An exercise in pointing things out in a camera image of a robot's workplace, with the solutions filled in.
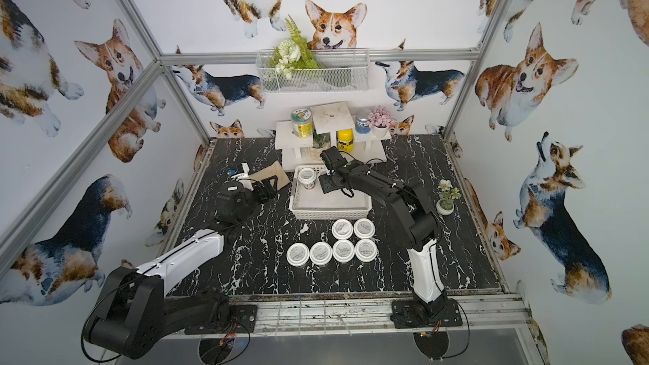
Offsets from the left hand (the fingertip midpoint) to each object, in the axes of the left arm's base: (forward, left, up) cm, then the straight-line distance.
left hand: (267, 173), depth 86 cm
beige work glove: (+16, +4, -19) cm, 25 cm away
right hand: (+6, -24, -9) cm, 26 cm away
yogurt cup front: (-24, -11, -12) cm, 28 cm away
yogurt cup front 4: (-23, -32, -11) cm, 41 cm away
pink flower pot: (+18, -40, +7) cm, 44 cm away
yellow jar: (+24, -27, -10) cm, 38 cm away
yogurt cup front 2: (-23, -18, -12) cm, 32 cm away
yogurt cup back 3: (-15, -33, -12) cm, 38 cm away
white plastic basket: (-2, -14, -19) cm, 23 cm away
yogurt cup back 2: (-16, -25, -12) cm, 32 cm away
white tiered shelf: (+20, -22, +2) cm, 30 cm away
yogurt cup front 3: (-23, -25, -12) cm, 36 cm away
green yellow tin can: (+21, -11, +3) cm, 24 cm away
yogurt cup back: (+6, -12, -11) cm, 17 cm away
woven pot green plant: (+24, -16, -11) cm, 31 cm away
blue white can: (+22, -33, +3) cm, 40 cm away
